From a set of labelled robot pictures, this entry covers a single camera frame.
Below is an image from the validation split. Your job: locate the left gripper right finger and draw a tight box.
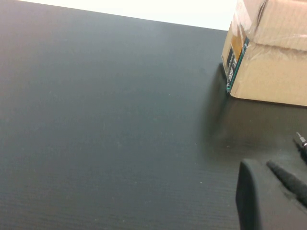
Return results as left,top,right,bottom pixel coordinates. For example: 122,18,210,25
266,160,307,209

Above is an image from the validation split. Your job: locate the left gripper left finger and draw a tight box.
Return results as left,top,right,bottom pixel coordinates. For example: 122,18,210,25
235,159,265,230

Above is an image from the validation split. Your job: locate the thin black screwdriver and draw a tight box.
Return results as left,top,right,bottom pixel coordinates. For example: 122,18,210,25
293,131,307,166

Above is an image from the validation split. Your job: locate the brown cardboard box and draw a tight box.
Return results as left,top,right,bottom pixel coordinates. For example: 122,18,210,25
220,0,307,107

